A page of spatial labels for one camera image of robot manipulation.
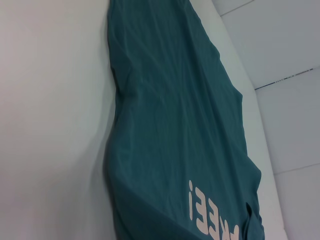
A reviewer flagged teal t-shirt with FREE print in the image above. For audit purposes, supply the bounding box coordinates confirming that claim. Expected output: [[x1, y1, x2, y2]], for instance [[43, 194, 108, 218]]
[[103, 0, 265, 240]]

